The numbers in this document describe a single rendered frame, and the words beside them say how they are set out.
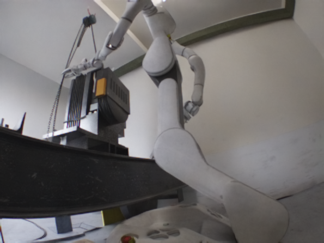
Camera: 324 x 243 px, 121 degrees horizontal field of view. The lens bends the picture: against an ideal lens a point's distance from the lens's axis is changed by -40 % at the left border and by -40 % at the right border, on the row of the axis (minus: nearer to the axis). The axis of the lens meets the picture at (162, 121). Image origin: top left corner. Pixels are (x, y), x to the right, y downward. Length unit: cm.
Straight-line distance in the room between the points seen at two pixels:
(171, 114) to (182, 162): 20
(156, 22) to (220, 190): 94
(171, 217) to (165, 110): 50
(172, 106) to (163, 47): 30
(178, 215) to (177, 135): 42
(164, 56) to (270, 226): 77
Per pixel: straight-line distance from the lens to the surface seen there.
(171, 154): 51
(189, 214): 77
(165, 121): 60
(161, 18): 103
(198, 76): 97
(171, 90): 65
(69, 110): 160
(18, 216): 52
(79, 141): 123
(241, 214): 51
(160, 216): 81
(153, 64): 70
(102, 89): 126
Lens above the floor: 53
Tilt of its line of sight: 21 degrees up
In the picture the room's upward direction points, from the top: 7 degrees counter-clockwise
